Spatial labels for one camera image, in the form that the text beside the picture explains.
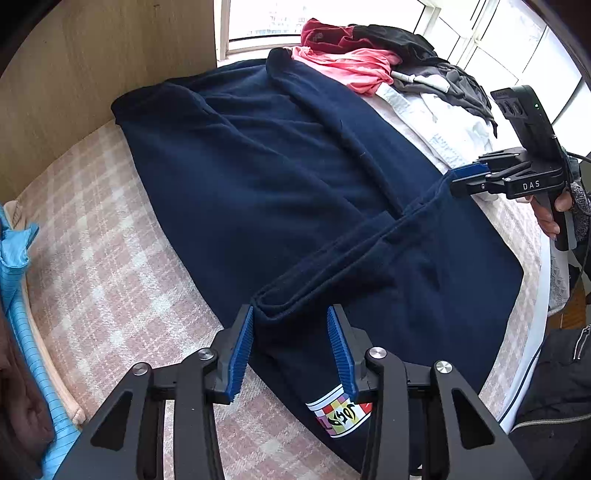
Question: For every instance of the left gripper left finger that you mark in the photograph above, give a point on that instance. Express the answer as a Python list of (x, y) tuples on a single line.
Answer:
[(125, 437)]

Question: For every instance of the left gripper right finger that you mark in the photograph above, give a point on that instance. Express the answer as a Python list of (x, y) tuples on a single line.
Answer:
[(434, 405)]

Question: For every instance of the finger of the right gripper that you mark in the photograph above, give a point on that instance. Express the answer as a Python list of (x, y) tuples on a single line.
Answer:
[(471, 171)]

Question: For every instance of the navy blue garment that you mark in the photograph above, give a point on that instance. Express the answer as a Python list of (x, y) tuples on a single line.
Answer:
[(280, 188)]

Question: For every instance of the person right hand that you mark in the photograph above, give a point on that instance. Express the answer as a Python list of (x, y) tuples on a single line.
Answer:
[(544, 215)]

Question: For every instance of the white garment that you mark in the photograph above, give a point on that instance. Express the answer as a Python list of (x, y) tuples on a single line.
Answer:
[(452, 134)]

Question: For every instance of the person dark jacket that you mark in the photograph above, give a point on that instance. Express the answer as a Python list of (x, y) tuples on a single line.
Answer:
[(552, 426)]

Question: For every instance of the black grey garment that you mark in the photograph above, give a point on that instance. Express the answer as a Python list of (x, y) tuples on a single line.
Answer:
[(419, 58)]

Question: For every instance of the pink garment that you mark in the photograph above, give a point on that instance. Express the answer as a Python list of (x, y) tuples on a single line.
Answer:
[(362, 70)]

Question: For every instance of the pink plaid blanket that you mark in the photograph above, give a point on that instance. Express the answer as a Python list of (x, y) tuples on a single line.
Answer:
[(106, 290)]

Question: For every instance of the dark red garment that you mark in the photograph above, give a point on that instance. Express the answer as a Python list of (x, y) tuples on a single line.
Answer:
[(331, 39)]

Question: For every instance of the light blue garment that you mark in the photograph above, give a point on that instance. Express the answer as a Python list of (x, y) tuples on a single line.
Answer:
[(15, 307)]

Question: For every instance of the large wood grain board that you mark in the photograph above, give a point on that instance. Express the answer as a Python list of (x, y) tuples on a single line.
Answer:
[(60, 84)]

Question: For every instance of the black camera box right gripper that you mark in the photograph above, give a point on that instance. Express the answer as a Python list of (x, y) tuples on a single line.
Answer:
[(522, 108)]

